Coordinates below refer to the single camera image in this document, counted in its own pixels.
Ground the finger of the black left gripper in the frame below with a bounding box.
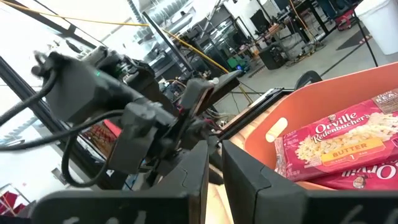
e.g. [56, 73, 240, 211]
[182, 119, 216, 151]
[179, 77, 216, 117]

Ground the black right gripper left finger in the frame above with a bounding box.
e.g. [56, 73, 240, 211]
[29, 139, 210, 224]

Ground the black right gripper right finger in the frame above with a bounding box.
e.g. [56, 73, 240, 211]
[221, 139, 398, 224]

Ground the red Orville popcorn bag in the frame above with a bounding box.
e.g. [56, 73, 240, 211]
[307, 161, 398, 192]
[274, 88, 398, 183]

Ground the black side table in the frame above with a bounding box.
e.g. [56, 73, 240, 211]
[213, 69, 243, 104]

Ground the green box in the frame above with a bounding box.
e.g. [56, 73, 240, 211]
[226, 55, 250, 72]

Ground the black equipment case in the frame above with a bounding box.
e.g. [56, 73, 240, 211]
[258, 44, 287, 70]

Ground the orange plastic basket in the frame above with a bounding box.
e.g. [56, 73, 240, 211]
[243, 61, 398, 191]

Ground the black round chair back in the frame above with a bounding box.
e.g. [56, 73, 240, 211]
[294, 70, 323, 91]

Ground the dark floor mat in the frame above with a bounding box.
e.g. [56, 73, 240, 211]
[336, 26, 373, 51]

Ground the red cart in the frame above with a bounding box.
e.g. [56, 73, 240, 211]
[333, 8, 356, 31]

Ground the black stand pole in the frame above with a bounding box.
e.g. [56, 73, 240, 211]
[352, 8, 379, 68]

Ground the white plastic bin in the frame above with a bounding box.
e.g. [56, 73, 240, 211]
[354, 0, 398, 56]

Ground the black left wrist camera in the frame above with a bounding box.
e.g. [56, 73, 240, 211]
[107, 101, 177, 175]

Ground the yellow cable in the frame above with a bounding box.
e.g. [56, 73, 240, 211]
[0, 0, 253, 105]

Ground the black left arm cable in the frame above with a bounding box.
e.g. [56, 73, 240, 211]
[0, 110, 126, 189]
[0, 69, 60, 127]

